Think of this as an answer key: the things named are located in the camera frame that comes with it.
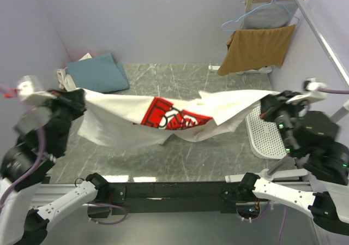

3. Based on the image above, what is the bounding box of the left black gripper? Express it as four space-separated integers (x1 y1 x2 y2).
40 87 88 152

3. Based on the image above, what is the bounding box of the folded teal t-shirt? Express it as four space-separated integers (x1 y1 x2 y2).
67 52 129 93

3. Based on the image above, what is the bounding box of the white perforated plastic basket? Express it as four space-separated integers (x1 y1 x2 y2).
245 105 286 160

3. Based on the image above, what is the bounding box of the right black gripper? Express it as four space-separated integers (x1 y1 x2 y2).
256 87 304 154

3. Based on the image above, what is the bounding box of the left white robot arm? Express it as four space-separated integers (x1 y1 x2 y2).
1 76 110 244

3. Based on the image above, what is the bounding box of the white t-shirt red print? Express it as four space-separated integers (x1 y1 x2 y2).
78 89 271 150

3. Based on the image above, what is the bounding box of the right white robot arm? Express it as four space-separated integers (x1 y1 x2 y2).
238 78 348 236

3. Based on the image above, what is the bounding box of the light blue wire hanger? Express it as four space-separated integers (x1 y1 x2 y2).
221 0 299 32

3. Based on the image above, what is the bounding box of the folded cream t-shirt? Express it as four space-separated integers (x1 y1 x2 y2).
56 68 77 92

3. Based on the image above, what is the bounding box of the brown t-shirt on rack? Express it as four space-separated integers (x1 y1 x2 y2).
217 25 296 76

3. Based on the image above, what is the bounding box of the silver clothes rail stand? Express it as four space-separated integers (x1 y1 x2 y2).
225 0 349 183

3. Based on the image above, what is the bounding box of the grey garment on rack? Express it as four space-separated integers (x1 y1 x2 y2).
240 3 291 29

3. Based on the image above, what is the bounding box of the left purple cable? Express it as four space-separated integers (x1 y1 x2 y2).
0 85 129 225

